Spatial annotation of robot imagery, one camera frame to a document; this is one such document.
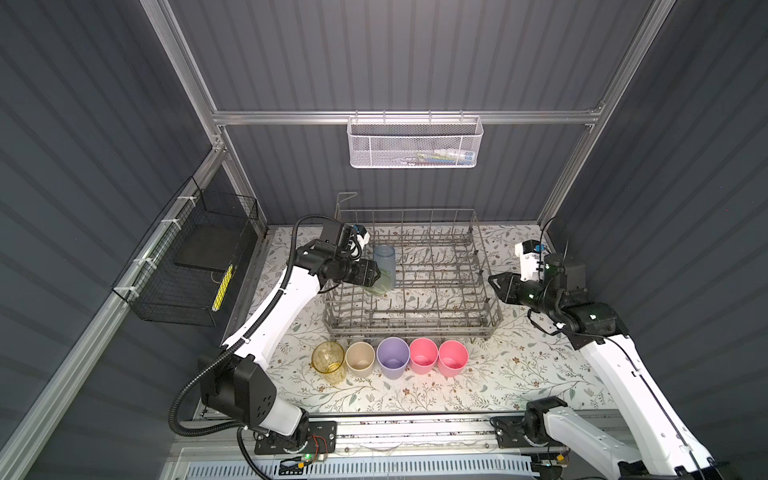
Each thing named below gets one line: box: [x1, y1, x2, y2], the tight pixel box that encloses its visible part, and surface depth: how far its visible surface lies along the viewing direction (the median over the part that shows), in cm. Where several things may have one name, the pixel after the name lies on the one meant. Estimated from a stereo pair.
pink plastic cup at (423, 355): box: [409, 337, 439, 376], surface depth 81 cm
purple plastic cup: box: [376, 336, 411, 381], surface depth 81 cm
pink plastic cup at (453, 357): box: [438, 340, 469, 378], surface depth 84 cm
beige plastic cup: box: [345, 341, 376, 378], surface depth 80 cm
